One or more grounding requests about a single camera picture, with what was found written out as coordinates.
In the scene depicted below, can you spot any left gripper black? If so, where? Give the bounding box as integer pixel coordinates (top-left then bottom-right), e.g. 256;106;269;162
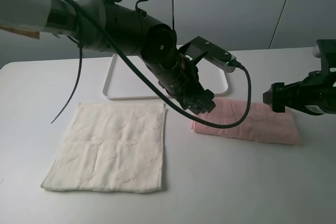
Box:
141;51;215;114

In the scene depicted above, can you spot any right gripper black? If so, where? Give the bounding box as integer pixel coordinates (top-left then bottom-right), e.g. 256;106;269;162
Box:
263;71;335;115

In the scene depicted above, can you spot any white rectangular plastic tray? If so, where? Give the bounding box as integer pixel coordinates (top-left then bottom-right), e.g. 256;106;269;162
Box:
102;44;228;101

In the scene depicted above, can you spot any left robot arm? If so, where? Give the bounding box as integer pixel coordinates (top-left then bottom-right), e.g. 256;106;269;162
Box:
1;0;215;114

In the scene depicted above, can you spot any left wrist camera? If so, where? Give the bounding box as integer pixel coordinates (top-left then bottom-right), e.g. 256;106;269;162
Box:
178;36;239;73

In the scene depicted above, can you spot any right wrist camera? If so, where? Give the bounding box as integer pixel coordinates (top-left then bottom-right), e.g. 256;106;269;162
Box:
312;39;335;74

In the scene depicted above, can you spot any pink towel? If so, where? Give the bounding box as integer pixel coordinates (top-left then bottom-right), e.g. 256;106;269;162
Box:
191;98;301;145

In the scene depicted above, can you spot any cream white towel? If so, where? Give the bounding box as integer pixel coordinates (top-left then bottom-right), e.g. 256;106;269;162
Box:
41;103;167;193

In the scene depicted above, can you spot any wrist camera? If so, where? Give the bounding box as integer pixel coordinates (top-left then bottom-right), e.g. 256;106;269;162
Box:
312;39;335;74
178;36;239;73

